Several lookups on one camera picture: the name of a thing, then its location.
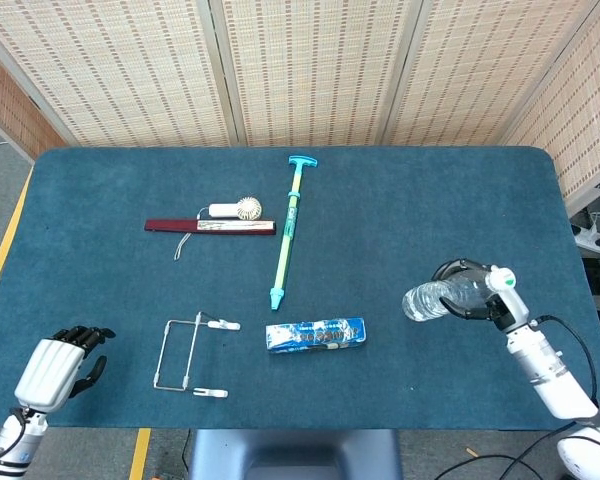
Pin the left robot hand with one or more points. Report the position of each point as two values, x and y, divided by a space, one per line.
47 372

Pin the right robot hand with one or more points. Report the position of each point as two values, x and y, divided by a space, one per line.
512 310

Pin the transparent water bottle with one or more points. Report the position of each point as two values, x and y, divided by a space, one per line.
425 300

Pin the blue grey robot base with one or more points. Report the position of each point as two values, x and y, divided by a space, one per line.
295 450

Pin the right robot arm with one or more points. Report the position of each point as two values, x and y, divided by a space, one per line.
550 370

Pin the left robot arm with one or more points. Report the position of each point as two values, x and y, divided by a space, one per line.
10 445

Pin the green blue toy water pump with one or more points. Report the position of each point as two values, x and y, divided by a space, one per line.
286 240

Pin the white power strip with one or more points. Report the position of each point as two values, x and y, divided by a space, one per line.
587 241

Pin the blue table cloth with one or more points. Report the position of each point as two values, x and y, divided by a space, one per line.
380 225

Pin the dark red folded fan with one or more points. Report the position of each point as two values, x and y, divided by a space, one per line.
170 225

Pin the blue cookie box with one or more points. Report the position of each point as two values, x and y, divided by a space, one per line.
315 336

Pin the beige woven screen panel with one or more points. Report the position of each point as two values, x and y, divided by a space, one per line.
590 110
315 75
130 75
480 75

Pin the white handheld fan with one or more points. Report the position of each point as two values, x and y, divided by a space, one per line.
225 209

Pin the orange woven screen panel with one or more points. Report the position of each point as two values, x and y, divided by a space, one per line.
10 110

